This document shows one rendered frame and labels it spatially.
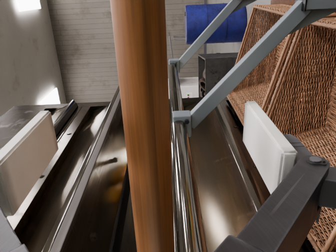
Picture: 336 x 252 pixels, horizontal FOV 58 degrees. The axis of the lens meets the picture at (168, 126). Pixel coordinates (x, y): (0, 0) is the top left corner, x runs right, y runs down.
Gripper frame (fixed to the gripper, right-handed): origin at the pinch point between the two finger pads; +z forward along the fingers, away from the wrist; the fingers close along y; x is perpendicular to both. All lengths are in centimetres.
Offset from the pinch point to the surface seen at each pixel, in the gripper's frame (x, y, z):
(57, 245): -37, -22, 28
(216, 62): -69, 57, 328
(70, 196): -37, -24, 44
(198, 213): -14.7, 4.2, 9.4
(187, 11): -20, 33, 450
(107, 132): -37, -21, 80
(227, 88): -8.3, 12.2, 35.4
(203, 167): -53, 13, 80
